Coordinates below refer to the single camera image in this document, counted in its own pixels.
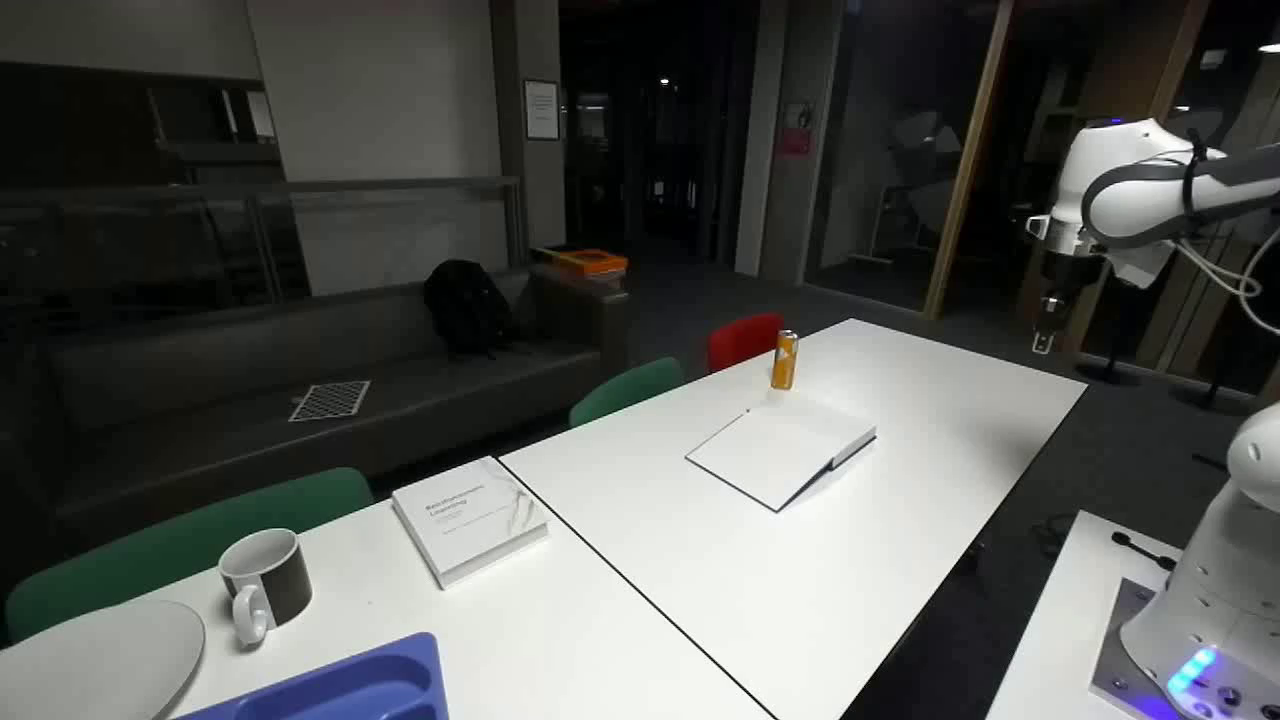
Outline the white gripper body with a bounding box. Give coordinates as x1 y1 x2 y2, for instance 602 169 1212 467
1034 249 1109 339

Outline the white book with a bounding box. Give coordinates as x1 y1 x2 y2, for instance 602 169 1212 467
388 451 551 594

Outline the black dumbbell-shaped tool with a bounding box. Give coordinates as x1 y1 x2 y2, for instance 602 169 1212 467
1109 527 1180 577

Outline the orange bottle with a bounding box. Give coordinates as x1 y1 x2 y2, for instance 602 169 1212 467
767 324 804 396

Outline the red chair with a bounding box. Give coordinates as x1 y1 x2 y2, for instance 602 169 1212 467
705 309 793 376

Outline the green chair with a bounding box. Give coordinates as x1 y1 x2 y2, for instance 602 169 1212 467
0 463 382 646
567 353 692 434

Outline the bin with orange lid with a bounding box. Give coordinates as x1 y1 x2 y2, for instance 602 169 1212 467
531 245 632 353

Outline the black backpack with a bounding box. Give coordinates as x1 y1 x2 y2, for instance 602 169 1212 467
421 257 520 359

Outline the magazine with white cover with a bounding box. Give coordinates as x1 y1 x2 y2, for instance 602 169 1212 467
285 376 378 430

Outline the blue plastic tray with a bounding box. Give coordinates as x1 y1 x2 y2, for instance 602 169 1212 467
176 628 451 720

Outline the black and white mug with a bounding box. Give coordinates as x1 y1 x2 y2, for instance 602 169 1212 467
218 526 316 652

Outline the grey sofa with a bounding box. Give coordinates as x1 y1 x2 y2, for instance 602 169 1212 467
0 274 632 537

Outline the grey plate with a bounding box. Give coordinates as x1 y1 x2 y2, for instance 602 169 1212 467
0 598 214 720

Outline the wooden post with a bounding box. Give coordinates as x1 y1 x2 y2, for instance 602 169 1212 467
919 0 1022 324

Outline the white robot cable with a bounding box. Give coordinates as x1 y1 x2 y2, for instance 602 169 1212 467
1174 221 1280 309

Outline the red wall sign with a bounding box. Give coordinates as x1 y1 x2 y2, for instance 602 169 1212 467
776 99 822 162

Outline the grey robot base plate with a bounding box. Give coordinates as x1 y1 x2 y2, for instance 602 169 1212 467
1087 577 1280 720

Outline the white wall notice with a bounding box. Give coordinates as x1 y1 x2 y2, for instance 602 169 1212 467
526 82 565 144

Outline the glass railing with metal rail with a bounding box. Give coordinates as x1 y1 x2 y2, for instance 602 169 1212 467
0 172 528 313

